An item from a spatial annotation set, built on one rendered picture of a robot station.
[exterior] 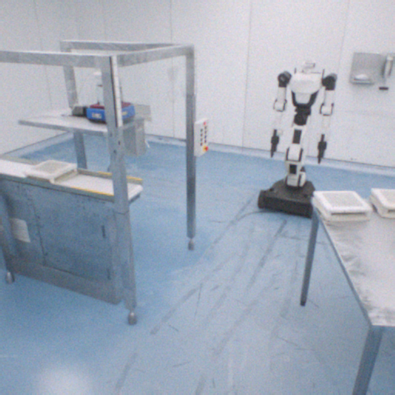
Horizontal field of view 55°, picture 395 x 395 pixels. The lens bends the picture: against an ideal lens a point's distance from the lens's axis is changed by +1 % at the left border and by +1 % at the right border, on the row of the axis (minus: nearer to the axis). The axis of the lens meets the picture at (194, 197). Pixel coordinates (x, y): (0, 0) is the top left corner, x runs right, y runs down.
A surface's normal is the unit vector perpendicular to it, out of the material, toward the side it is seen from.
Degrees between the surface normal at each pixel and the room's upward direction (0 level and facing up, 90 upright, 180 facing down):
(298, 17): 90
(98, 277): 90
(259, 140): 90
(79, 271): 90
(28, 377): 0
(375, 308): 0
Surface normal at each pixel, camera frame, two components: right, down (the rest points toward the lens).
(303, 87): -0.43, 0.39
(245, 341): 0.00, -0.90
